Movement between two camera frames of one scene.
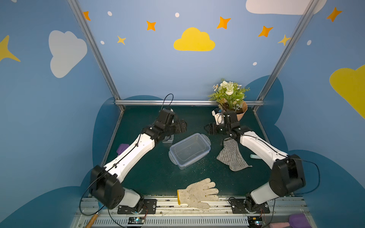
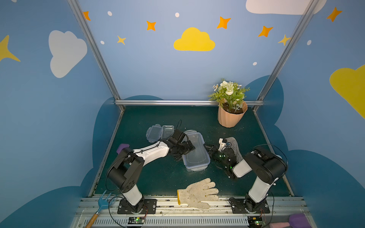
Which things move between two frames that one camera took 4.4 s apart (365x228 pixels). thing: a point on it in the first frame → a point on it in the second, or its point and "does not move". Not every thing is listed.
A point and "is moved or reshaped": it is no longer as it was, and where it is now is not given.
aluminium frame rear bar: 177,102 does not move
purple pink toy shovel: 295,221 does not move
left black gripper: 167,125 → 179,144
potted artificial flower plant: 229,97 does not move
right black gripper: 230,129 → 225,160
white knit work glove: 194,194 does not move
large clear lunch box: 190,150 is moved or reshaped
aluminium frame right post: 259,102 does not move
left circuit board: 136,220 does not move
